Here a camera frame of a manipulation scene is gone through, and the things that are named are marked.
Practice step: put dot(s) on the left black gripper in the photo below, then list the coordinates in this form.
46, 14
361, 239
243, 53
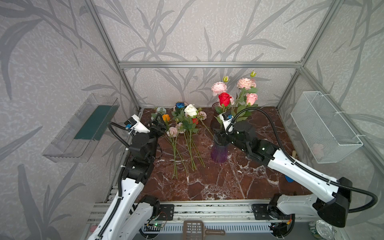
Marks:
159, 127

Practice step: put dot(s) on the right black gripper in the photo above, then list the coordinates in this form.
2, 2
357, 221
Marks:
227, 136

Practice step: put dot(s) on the purple glass vase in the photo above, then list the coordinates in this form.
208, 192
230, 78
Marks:
219, 152

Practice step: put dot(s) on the blue rose stem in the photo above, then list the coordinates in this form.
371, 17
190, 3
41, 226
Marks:
180, 105

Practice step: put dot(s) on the red rose stem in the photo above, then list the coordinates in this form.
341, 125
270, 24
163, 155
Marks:
224, 101

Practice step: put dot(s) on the pink rose bud stem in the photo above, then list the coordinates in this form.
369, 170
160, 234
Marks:
248, 101

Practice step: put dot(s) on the pale pink peony stem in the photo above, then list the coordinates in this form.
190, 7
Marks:
221, 87

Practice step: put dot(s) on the white pink-edged rose stem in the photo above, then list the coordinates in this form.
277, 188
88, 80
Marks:
246, 85

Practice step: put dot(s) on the dark red glass vase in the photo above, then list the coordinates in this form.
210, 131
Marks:
213, 114

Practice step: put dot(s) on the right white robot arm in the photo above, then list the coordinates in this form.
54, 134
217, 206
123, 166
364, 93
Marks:
331, 199

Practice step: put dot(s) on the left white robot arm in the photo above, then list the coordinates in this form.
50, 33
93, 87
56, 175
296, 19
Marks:
123, 219

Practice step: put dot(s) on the orange rose stem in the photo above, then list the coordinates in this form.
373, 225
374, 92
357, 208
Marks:
166, 118

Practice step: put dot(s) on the flower bunch on table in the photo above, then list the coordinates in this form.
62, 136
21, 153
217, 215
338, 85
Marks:
180, 135

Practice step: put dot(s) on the blue scoop brush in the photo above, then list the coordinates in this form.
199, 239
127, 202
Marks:
288, 179

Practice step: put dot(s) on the clear plastic tray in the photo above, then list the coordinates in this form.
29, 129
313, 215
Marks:
78, 139

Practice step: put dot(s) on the metal tin can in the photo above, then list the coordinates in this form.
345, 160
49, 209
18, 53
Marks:
321, 230

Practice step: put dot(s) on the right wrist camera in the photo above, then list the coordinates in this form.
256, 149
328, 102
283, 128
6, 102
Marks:
228, 122

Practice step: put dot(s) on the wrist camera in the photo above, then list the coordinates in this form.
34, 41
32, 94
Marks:
134, 124
228, 122

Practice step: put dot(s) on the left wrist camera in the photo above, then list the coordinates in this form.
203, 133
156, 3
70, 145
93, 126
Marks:
134, 124

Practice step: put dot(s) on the white wire basket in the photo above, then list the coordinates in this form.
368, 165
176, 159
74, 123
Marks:
327, 134

